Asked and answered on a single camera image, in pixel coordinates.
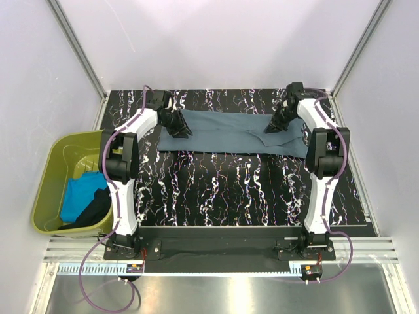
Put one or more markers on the slate blue t shirt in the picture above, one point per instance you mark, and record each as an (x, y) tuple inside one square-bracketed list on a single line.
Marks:
[(235, 133)]

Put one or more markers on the right connector box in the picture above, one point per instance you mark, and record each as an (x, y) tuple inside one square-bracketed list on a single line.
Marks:
[(312, 270)]

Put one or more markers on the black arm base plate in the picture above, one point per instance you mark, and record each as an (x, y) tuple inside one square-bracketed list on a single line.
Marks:
[(253, 246)]

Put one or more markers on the olive green plastic bin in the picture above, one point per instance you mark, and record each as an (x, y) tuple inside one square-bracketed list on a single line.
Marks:
[(69, 157)]

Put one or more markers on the upright frame post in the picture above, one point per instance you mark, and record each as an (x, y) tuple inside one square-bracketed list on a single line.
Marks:
[(361, 45), (70, 35)]

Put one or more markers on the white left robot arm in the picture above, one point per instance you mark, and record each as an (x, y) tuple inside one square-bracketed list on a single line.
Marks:
[(119, 157)]

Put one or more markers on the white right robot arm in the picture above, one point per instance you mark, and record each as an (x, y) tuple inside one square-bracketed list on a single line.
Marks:
[(326, 158)]

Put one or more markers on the bright blue t shirt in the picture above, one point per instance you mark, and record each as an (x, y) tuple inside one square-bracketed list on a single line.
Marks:
[(80, 193)]

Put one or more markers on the left connector box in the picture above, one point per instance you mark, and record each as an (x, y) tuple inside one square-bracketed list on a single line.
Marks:
[(135, 268)]

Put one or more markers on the left upright frame post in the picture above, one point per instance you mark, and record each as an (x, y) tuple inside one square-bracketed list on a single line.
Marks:
[(70, 35)]

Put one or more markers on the white slotted cable duct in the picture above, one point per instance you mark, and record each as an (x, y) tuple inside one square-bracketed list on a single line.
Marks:
[(160, 270)]

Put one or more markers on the right upright frame post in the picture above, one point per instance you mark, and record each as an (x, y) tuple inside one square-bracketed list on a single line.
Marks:
[(361, 45)]

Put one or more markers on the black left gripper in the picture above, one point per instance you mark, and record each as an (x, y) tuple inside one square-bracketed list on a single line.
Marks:
[(181, 129)]

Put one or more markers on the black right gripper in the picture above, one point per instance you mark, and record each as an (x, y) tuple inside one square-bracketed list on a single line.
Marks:
[(274, 125)]

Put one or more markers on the aluminium frame rail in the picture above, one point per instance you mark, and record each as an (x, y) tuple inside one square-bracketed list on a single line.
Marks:
[(366, 249)]

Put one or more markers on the black t shirt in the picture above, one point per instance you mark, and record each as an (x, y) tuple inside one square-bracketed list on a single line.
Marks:
[(94, 212)]

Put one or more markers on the connector box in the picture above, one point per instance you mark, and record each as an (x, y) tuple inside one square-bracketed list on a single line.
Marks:
[(135, 268), (312, 270)]

